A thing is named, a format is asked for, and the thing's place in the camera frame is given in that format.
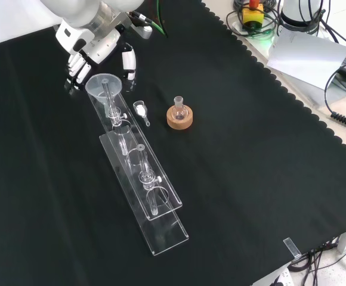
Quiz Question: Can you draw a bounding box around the small round-bottom glass flask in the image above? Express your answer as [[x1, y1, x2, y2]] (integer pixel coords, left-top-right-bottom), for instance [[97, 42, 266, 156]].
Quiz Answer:
[[171, 96, 189, 122]]

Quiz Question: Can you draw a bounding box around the glass weighing funnel with powder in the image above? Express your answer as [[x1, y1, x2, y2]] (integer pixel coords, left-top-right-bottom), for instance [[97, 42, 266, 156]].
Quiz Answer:
[[132, 100, 152, 128]]

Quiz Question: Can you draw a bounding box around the white power strip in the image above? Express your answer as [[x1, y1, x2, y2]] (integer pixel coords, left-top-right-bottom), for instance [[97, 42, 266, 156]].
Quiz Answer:
[[267, 267, 294, 286]]

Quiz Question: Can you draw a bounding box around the pale board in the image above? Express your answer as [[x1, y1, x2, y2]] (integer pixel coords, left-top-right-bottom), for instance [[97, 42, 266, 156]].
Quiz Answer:
[[266, 27, 346, 91]]

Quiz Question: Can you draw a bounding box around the black bench cloth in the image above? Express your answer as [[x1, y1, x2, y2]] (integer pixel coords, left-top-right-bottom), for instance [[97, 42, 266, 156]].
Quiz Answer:
[[0, 0, 346, 286]]

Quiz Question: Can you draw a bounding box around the clear plastic funnel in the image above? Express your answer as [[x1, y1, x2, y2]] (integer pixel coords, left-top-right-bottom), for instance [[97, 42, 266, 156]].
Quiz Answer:
[[85, 73, 122, 120]]

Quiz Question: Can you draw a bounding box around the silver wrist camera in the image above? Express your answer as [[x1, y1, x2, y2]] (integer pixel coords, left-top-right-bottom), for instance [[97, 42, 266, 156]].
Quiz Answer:
[[130, 24, 153, 40]]

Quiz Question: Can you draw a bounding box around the clear tape strip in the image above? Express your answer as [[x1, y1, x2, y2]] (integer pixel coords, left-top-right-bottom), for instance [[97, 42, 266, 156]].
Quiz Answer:
[[283, 237, 302, 259]]

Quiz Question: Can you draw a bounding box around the green cable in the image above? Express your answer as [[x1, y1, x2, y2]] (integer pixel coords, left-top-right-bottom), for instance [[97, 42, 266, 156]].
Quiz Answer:
[[156, 0, 169, 39]]

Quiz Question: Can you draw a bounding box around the yellow stop button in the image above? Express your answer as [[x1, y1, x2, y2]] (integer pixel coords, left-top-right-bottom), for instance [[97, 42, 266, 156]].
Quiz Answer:
[[240, 0, 265, 31]]

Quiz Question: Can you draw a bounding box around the clear acrylic funnel stand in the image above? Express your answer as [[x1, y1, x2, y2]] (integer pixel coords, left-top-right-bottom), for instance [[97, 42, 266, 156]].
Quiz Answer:
[[86, 77, 190, 257]]

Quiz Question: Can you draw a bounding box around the cork ring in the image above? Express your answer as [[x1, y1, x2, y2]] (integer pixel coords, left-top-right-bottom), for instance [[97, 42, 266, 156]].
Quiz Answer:
[[166, 105, 195, 131]]

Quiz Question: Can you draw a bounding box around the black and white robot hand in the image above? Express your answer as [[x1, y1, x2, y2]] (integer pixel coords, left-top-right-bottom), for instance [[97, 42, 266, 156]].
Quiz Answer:
[[55, 20, 138, 94]]

